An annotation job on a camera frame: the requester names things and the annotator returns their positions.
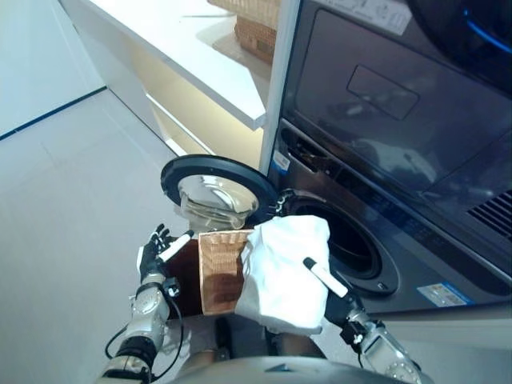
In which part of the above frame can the white countertop cabinet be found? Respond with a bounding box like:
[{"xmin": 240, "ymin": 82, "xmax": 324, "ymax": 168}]
[{"xmin": 59, "ymin": 0, "xmax": 281, "ymax": 169}]

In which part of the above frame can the pale wicker basket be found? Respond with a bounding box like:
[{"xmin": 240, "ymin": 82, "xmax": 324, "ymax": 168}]
[{"xmin": 207, "ymin": 0, "xmax": 290, "ymax": 25}]

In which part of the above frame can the black skirting strip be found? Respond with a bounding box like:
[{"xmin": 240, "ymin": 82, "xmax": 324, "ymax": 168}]
[{"xmin": 0, "ymin": 85, "xmax": 108, "ymax": 142}]

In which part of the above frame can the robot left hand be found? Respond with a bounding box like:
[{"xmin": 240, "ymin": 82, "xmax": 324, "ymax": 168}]
[{"xmin": 137, "ymin": 223, "xmax": 196, "ymax": 285}]

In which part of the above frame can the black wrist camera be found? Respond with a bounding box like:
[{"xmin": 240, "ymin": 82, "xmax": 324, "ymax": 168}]
[
  {"xmin": 339, "ymin": 318, "xmax": 364, "ymax": 346},
  {"xmin": 162, "ymin": 278, "xmax": 182, "ymax": 298}
]

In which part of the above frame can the white instruction label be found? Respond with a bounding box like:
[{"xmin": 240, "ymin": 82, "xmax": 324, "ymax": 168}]
[{"xmin": 330, "ymin": 0, "xmax": 414, "ymax": 36}]

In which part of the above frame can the white side panel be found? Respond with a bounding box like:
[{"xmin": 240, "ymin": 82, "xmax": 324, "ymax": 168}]
[{"xmin": 258, "ymin": 0, "xmax": 304, "ymax": 183}]

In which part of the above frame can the blue washer control panel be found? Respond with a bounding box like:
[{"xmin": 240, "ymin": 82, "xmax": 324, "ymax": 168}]
[{"xmin": 279, "ymin": 126, "xmax": 343, "ymax": 183}]

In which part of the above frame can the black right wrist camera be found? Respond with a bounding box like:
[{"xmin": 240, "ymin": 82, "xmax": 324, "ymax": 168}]
[{"xmin": 339, "ymin": 318, "xmax": 364, "ymax": 346}]

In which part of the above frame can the blue white label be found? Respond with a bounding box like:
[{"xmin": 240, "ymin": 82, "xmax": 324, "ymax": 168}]
[{"xmin": 418, "ymin": 282, "xmax": 480, "ymax": 310}]

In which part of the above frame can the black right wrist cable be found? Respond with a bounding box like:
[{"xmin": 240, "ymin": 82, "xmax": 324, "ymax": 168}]
[{"xmin": 352, "ymin": 342, "xmax": 367, "ymax": 370}]

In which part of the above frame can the wicker laundry basket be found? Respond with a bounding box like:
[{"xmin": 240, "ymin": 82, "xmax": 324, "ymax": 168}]
[{"xmin": 198, "ymin": 228, "xmax": 256, "ymax": 317}]

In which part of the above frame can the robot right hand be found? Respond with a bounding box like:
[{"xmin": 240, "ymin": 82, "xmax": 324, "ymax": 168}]
[{"xmin": 302, "ymin": 258, "xmax": 366, "ymax": 328}]

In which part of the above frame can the grey robot waist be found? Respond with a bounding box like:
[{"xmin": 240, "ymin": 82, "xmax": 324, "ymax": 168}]
[{"xmin": 171, "ymin": 354, "xmax": 403, "ymax": 384}]

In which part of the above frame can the small brown wicker basket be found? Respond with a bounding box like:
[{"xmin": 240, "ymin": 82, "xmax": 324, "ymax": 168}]
[{"xmin": 234, "ymin": 14, "xmax": 280, "ymax": 66}]

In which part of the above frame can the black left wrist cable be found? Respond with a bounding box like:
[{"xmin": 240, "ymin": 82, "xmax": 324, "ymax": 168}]
[{"xmin": 105, "ymin": 295, "xmax": 186, "ymax": 379}]

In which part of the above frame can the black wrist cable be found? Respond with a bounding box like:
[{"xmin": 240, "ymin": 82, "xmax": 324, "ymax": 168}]
[
  {"xmin": 352, "ymin": 342, "xmax": 367, "ymax": 370},
  {"xmin": 105, "ymin": 295, "xmax": 186, "ymax": 379}
]

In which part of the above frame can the white garment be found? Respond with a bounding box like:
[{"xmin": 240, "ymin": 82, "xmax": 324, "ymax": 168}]
[{"xmin": 234, "ymin": 214, "xmax": 332, "ymax": 336}]

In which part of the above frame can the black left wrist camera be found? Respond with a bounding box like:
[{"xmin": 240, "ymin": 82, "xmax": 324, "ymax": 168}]
[{"xmin": 162, "ymin": 278, "xmax": 182, "ymax": 298}]

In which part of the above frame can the round washing machine door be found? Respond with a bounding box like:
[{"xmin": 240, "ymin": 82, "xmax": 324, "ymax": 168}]
[{"xmin": 159, "ymin": 154, "xmax": 278, "ymax": 232}]

